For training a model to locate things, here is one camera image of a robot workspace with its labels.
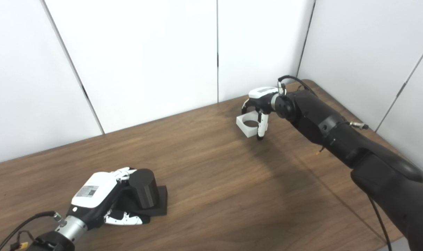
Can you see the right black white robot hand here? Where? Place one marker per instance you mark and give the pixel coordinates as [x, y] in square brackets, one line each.
[264, 96]

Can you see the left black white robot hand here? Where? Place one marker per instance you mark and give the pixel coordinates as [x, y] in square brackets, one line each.
[93, 191]

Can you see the white square piece with hole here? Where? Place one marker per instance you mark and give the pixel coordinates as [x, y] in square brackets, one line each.
[246, 131]

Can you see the black cylinder peg with base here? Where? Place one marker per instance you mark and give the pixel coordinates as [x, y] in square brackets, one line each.
[143, 190]

